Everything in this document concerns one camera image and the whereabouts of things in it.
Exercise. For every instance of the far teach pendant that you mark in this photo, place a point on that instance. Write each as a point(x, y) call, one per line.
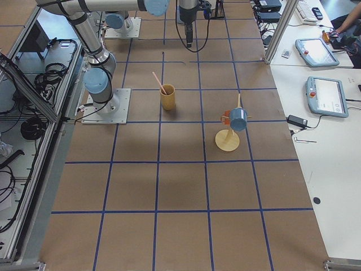
point(315, 52)

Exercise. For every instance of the white keyboard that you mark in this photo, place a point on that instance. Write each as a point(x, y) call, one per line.
point(305, 14)

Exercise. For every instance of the teach pendant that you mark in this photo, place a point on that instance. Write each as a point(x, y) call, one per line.
point(325, 96)
point(315, 52)

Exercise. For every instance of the small remote control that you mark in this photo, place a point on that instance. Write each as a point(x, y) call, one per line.
point(286, 54)

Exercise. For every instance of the wooden cup tree stand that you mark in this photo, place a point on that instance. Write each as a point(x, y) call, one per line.
point(227, 139)

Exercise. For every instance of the black power adapter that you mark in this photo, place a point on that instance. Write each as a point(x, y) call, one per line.
point(297, 121)

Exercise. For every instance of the bamboo cylinder holder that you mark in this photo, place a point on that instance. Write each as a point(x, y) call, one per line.
point(167, 97)

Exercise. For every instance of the blue cup on stand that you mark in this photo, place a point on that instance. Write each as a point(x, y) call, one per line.
point(238, 119)

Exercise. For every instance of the near teach pendant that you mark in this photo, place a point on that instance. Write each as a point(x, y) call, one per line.
point(325, 96)

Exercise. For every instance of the person forearm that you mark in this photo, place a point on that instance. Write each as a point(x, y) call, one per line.
point(343, 23)

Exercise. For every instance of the aluminium frame post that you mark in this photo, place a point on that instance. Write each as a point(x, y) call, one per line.
point(288, 11)

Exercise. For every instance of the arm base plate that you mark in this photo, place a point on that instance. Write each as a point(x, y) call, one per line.
point(115, 112)
point(112, 34)

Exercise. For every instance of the pink chopstick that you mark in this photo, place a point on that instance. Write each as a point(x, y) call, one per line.
point(160, 84)

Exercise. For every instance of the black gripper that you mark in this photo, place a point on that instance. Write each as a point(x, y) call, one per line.
point(186, 14)

